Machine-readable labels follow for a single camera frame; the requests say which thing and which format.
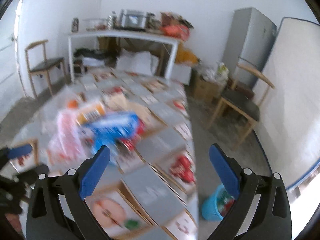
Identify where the red milk drink can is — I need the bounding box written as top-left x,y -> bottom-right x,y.
117,119 -> 145,152

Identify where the cardboard box on floor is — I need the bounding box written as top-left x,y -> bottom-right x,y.
191,72 -> 224,104

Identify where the grey refrigerator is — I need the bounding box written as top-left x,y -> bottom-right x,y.
221,7 -> 277,88

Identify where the wooden chair right side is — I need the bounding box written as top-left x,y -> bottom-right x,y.
207,63 -> 275,150

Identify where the blue toothpaste box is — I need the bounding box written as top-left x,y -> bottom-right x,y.
83,112 -> 139,145

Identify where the white leaning board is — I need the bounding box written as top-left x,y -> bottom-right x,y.
254,17 -> 319,189

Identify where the orange white medicine box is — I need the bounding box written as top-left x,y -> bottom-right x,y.
76,101 -> 106,125

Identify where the wooden chair by door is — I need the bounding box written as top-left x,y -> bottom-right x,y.
24,40 -> 68,99

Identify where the black cloth under table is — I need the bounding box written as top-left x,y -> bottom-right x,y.
73,48 -> 109,60

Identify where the fruit-pattern tablecloth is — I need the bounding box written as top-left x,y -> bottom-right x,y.
12,68 -> 198,239

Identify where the silver rice cooker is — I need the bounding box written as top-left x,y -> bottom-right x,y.
119,9 -> 148,30

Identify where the white door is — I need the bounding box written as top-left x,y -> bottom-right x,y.
0,29 -> 21,120

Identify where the dark glass jar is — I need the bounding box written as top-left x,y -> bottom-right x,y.
71,18 -> 79,33

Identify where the blue plastic trash basket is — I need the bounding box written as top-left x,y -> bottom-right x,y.
201,184 -> 235,221

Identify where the crumpled beige paper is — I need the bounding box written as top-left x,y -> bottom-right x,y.
103,93 -> 151,121

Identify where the white side table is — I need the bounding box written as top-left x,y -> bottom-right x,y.
68,29 -> 180,83

